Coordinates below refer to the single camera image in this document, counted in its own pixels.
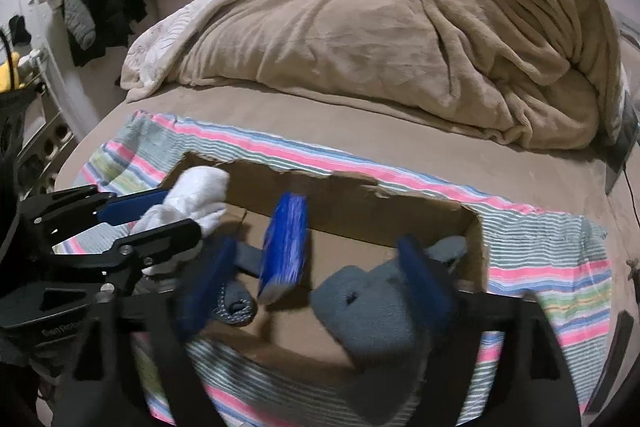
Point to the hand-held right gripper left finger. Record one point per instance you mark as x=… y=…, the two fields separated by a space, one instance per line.
x=207 y=287

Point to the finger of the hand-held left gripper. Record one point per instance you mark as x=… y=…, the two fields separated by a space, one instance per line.
x=132 y=206
x=165 y=237

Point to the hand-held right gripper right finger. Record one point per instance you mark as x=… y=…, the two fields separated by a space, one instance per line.
x=425 y=279

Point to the plain grey sock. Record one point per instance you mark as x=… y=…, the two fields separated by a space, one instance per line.
x=380 y=307

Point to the white sock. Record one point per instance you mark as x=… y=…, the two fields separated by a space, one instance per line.
x=200 y=194

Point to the cardboard box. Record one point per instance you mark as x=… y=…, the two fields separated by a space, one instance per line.
x=350 y=219

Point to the patterned grey sock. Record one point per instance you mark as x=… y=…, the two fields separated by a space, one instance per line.
x=241 y=302

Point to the blue striped folded cloth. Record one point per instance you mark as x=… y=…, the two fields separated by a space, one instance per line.
x=284 y=247

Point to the bed with brown sheet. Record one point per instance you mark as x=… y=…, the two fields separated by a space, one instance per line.
x=350 y=129

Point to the white floral quilt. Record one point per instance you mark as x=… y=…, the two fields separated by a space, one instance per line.
x=162 y=37

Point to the yellow object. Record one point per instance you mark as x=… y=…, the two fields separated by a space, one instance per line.
x=9 y=74

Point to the grey garment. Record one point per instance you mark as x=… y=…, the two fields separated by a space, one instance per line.
x=79 y=19

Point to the small black hanging cloth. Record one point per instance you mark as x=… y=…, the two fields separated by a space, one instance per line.
x=20 y=29

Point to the dark tablet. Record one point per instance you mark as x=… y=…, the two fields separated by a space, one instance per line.
x=622 y=142

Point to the beige blanket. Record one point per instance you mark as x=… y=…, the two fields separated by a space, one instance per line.
x=380 y=37

